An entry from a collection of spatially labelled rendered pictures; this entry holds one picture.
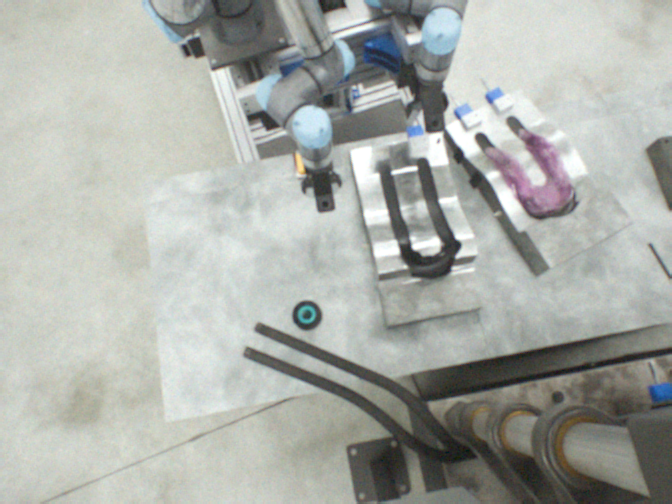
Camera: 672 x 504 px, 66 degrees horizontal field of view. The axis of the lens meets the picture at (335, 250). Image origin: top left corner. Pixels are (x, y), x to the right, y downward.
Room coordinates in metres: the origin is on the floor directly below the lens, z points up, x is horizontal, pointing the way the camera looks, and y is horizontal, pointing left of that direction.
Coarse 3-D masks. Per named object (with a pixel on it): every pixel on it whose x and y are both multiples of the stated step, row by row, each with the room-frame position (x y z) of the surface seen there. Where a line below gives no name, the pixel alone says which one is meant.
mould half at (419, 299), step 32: (352, 160) 0.63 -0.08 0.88; (384, 160) 0.62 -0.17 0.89; (416, 160) 0.61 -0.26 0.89; (416, 192) 0.51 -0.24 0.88; (448, 192) 0.50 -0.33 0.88; (384, 224) 0.43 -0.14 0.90; (416, 224) 0.41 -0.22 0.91; (384, 256) 0.33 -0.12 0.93; (384, 288) 0.26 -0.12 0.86; (416, 288) 0.25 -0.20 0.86; (448, 288) 0.24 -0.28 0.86; (384, 320) 0.18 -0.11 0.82; (416, 320) 0.17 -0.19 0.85
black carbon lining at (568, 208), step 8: (512, 120) 0.71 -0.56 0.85; (512, 128) 0.68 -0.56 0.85; (520, 128) 0.68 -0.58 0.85; (480, 136) 0.67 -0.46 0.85; (480, 144) 0.65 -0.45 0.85; (488, 144) 0.64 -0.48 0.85; (568, 208) 0.42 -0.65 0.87; (536, 216) 0.41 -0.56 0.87; (544, 216) 0.40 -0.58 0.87; (552, 216) 0.38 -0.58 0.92; (560, 216) 0.38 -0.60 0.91
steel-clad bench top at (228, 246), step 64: (576, 128) 0.68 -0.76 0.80; (640, 128) 0.65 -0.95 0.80; (192, 192) 0.64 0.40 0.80; (256, 192) 0.61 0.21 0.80; (640, 192) 0.46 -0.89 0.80; (192, 256) 0.44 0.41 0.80; (256, 256) 0.42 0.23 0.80; (320, 256) 0.39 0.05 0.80; (512, 256) 0.32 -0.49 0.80; (576, 256) 0.29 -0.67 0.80; (640, 256) 0.27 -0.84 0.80; (192, 320) 0.26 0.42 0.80; (256, 320) 0.23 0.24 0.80; (448, 320) 0.16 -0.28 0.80; (512, 320) 0.14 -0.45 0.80; (576, 320) 0.12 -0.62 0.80; (640, 320) 0.10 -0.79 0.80; (192, 384) 0.08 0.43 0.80; (256, 384) 0.06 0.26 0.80
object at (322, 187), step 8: (328, 168) 0.51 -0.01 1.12; (312, 176) 0.50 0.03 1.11; (320, 176) 0.50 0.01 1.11; (328, 176) 0.49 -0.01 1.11; (312, 184) 0.48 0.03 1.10; (320, 184) 0.48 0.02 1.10; (328, 184) 0.48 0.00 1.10; (320, 192) 0.46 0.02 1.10; (328, 192) 0.46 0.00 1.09; (320, 200) 0.45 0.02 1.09; (328, 200) 0.44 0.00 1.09; (320, 208) 0.43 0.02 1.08; (328, 208) 0.43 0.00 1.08
